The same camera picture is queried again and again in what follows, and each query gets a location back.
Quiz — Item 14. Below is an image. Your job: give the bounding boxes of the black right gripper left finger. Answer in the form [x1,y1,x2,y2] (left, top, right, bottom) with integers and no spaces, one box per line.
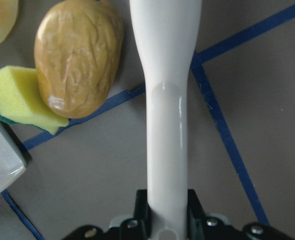
[63,189,151,240]

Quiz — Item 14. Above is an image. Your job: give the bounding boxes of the yellow green sponge piece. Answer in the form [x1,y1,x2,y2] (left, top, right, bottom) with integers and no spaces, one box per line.
[0,66,70,135]

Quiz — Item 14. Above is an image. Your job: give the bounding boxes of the beige dustpan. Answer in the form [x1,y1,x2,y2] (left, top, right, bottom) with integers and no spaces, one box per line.
[0,121,32,193]

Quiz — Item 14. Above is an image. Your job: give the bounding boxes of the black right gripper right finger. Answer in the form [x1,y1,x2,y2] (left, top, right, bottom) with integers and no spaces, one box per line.
[187,189,293,240]

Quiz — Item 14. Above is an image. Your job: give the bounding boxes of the white hand brush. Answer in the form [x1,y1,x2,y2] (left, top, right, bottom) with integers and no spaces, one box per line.
[129,0,202,240]

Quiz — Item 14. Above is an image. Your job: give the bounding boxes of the toy croissant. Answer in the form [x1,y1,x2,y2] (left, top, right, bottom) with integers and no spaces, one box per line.
[0,0,19,44]

